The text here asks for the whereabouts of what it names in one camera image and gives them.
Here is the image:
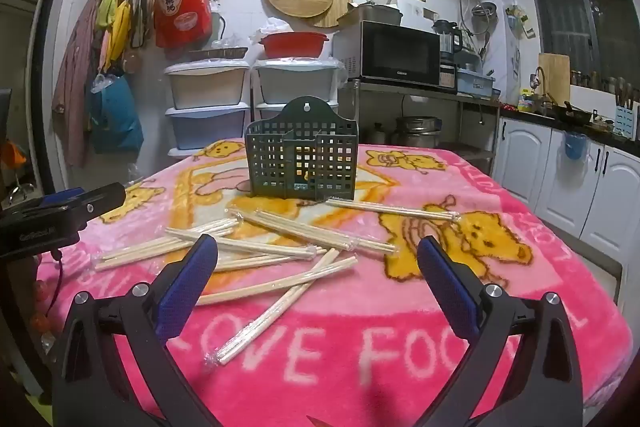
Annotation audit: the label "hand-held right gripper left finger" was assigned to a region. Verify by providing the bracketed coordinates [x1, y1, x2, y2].
[52, 234, 219, 427]

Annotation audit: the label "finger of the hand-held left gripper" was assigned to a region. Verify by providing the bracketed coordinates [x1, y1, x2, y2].
[65, 184, 127, 228]
[10, 188, 87, 215]

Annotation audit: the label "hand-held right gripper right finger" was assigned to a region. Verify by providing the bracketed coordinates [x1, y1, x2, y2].
[416, 234, 586, 427]

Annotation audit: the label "bunch of wooden chopsticks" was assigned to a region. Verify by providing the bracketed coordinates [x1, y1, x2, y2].
[94, 198, 460, 365]

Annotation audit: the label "dark green plastic utensil holder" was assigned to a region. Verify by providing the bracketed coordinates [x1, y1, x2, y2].
[245, 96, 358, 200]

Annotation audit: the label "large blue hanging bag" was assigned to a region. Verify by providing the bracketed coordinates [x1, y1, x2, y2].
[89, 74, 145, 154]

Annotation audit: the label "pink printed blanket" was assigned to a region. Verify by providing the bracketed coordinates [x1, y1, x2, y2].
[35, 140, 633, 427]

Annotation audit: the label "pink hanging garment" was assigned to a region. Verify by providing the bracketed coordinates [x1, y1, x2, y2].
[52, 0, 103, 168]

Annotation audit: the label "white kitchen cabinets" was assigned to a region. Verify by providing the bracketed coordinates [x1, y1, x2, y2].
[492, 117, 640, 263]

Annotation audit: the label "beige-topped plastic drawer unit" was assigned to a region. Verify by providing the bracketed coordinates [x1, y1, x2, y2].
[164, 60, 251, 158]

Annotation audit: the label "large steel pot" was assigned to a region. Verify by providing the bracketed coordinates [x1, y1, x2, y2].
[395, 116, 443, 148]

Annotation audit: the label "yellow hanging cloths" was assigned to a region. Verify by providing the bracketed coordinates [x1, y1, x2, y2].
[97, 0, 133, 63]

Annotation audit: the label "wicker basket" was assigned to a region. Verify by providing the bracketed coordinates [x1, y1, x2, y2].
[189, 47, 248, 62]

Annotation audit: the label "small blue hanging bag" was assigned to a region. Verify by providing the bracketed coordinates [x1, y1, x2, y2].
[565, 132, 588, 160]

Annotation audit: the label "metal shelf rack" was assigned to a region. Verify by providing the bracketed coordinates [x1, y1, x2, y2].
[345, 80, 501, 178]

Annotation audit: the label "light blue dish basket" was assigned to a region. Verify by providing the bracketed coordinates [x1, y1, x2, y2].
[456, 67, 496, 98]

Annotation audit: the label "black wok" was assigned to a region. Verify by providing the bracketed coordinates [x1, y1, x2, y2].
[552, 101, 593, 125]

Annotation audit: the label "grey-topped plastic drawer unit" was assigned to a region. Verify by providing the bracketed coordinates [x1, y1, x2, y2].
[252, 57, 346, 123]

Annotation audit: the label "wooden cutting board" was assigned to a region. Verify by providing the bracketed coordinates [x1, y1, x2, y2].
[539, 53, 571, 103]

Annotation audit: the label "black microwave oven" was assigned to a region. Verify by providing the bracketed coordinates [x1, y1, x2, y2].
[332, 20, 441, 85]

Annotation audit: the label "blue knife block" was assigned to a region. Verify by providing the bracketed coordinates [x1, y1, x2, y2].
[614, 97, 638, 138]

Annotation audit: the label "white plastic bag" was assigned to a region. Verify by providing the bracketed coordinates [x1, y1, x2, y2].
[252, 18, 293, 43]

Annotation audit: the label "red plastic basin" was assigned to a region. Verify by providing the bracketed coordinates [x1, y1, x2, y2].
[257, 32, 331, 59]

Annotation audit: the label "black blender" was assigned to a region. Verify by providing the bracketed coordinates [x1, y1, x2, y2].
[432, 20, 463, 68]

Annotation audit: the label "hanging steel strainer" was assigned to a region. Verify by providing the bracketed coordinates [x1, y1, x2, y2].
[471, 2, 496, 33]

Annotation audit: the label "metal tray box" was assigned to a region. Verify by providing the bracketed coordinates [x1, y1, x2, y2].
[340, 2, 403, 26]

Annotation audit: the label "dark kitchen window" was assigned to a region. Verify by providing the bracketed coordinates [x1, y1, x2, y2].
[517, 0, 640, 98]

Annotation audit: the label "wall-mounted utensil cup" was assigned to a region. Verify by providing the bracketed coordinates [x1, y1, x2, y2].
[506, 4, 536, 38]

